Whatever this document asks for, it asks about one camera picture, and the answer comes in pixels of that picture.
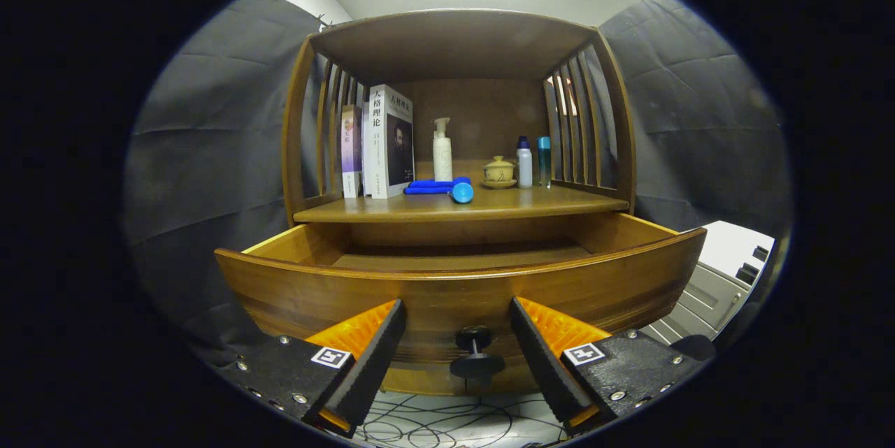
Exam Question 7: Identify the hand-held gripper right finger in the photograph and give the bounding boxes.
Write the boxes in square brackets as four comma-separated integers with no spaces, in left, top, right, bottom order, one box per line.
[510,296,703,435]

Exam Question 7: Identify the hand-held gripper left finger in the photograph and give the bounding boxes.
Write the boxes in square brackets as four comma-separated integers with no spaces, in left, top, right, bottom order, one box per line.
[222,298,408,438]

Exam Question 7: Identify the wooden drawer with black knob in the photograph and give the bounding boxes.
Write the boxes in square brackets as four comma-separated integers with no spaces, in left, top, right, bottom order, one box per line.
[215,212,707,396]

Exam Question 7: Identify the wooden countertop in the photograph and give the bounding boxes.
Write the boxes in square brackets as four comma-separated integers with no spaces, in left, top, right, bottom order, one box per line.
[294,179,630,224]

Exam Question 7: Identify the white side cabinet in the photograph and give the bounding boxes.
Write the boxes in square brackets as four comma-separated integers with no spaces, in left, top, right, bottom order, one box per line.
[640,221,775,347]

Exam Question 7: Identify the wooden cabinet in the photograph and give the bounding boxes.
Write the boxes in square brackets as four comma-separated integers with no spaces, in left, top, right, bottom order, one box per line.
[282,9,637,226]

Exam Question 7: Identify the black bag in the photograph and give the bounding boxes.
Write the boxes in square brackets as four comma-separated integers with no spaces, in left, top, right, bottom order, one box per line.
[671,335,717,362]

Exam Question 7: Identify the blue folded cloth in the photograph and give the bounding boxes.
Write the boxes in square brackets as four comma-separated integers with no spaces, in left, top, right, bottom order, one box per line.
[404,177,471,195]

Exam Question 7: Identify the white bottle with blue cap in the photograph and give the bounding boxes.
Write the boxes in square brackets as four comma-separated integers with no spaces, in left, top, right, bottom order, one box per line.
[517,136,534,189]

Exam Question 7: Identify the yellow lidded teacup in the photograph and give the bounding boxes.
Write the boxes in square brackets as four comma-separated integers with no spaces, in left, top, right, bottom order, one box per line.
[484,156,516,183]

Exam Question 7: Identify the purple white book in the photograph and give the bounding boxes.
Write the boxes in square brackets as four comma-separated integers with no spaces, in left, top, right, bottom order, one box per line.
[341,105,364,198]

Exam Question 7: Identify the white pump bottle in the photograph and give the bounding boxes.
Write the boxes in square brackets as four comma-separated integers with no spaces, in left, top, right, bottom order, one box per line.
[432,117,454,182]

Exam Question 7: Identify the white book with portrait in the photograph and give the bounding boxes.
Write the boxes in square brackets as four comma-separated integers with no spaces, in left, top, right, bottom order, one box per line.
[362,84,415,199]

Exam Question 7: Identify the black floor cables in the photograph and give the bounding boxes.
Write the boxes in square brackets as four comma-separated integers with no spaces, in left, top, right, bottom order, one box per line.
[357,392,567,447]

